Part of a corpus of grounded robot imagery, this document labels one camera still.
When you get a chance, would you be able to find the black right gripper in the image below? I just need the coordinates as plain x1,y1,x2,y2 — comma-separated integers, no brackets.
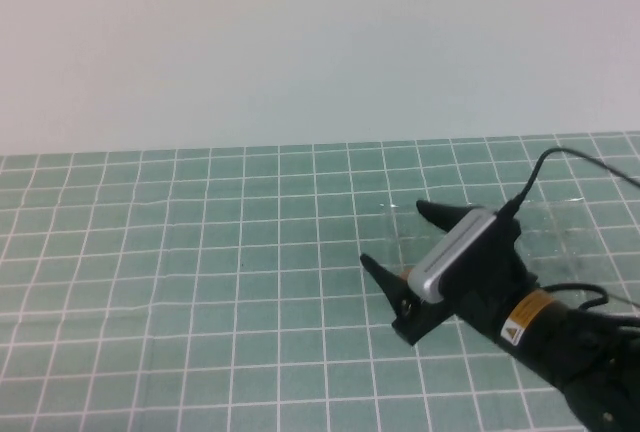
359,199,540,348

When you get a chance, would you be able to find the clear plastic egg tray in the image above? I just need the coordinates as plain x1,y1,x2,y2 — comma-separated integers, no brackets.
380,196,609,306

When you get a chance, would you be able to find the green white-grid tablecloth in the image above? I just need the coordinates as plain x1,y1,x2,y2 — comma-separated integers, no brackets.
0,131,640,432

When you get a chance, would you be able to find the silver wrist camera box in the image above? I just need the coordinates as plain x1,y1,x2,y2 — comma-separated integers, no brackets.
407,208,499,304

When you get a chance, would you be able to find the black camera cable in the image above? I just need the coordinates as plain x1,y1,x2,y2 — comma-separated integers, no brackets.
497,146,640,226

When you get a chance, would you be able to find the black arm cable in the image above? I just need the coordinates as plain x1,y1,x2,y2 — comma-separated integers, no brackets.
542,283,640,326

